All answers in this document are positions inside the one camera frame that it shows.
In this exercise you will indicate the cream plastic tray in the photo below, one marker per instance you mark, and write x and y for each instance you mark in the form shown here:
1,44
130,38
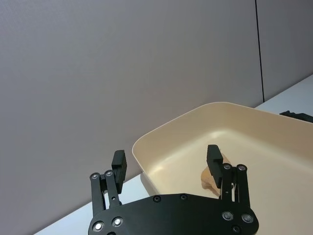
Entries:
266,156

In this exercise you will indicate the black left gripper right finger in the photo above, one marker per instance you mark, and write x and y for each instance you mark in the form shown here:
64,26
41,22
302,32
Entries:
215,166

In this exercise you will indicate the tan bread piece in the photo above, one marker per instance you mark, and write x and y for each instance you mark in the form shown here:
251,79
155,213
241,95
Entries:
207,181

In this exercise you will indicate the black object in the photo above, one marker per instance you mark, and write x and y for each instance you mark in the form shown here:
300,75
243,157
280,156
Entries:
297,115

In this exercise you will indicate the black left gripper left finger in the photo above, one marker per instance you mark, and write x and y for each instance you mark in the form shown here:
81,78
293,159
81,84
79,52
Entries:
111,186

